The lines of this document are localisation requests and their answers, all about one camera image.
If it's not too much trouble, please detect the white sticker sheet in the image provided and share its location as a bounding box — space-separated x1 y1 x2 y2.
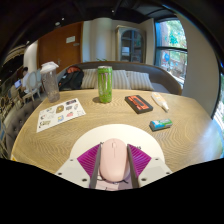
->
35 97 87 134

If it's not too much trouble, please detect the white cartoon-print mouse pad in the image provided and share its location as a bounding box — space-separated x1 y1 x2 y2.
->
69 123 166 192

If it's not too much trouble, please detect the green drink can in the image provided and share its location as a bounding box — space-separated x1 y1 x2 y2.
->
97 65 114 104

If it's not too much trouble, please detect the black backpack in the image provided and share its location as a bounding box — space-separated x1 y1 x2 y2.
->
58 65 85 92

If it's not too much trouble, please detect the clear plastic shaker bottle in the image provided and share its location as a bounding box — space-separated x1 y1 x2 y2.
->
39 61 61 104

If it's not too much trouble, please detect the black-framed window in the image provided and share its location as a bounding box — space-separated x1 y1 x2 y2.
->
154 19 188 86

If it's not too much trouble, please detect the small blue-green pack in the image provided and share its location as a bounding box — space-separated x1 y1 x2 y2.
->
148 118 174 132

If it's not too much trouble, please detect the person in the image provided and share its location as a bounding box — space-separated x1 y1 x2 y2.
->
20 66 31 95

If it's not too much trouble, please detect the brown wooden door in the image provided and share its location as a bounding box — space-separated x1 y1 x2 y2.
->
37 21 84 75

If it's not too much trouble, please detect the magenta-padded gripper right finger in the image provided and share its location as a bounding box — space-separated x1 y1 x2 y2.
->
125 143 173 189

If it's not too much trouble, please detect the white dining chair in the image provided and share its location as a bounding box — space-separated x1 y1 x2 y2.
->
26 71 43 101

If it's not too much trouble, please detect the white door sign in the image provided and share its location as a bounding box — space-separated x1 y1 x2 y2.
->
65 35 77 44

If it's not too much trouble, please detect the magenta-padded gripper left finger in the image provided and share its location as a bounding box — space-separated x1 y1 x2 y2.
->
54 142 104 190

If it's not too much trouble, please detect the striped cushion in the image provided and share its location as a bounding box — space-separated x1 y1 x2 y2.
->
126 70 155 92
112 69 132 90
80 68 99 90

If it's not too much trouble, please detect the arched glass-door cabinet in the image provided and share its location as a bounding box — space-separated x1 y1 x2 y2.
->
115 25 147 63

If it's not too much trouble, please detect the laptop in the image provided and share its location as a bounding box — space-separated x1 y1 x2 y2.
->
13 79 23 90

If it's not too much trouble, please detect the white tube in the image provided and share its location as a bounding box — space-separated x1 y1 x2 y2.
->
150 91 170 112

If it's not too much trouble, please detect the pink computer mouse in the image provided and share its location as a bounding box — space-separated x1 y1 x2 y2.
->
99 138 131 183

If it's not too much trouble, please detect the grey curved sofa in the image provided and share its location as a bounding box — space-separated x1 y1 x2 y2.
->
56 60 184 97

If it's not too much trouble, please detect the black and red case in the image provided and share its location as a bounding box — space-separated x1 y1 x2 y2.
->
124 94 154 115

